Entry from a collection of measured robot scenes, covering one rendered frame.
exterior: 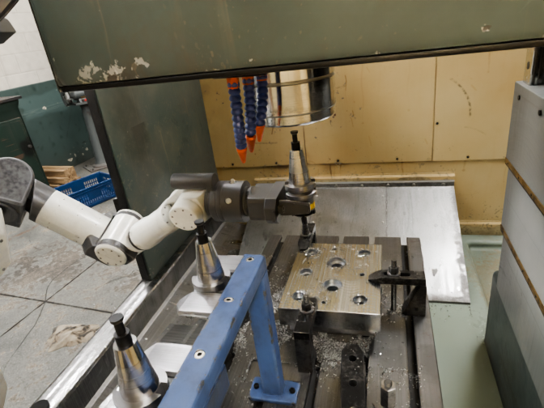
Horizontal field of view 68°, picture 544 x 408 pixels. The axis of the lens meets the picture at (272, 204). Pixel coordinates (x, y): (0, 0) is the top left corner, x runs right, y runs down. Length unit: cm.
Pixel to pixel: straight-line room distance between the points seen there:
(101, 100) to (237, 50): 93
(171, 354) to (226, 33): 40
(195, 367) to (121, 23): 39
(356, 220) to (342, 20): 141
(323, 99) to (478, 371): 95
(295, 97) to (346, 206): 118
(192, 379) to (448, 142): 152
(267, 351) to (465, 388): 67
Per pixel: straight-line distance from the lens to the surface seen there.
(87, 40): 51
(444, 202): 183
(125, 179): 138
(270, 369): 85
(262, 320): 76
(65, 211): 107
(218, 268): 66
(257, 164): 193
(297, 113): 68
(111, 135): 134
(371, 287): 101
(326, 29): 41
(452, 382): 133
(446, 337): 145
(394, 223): 175
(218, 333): 57
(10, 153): 510
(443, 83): 177
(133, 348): 49
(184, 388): 52
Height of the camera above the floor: 160
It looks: 25 degrees down
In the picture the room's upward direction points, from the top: 8 degrees counter-clockwise
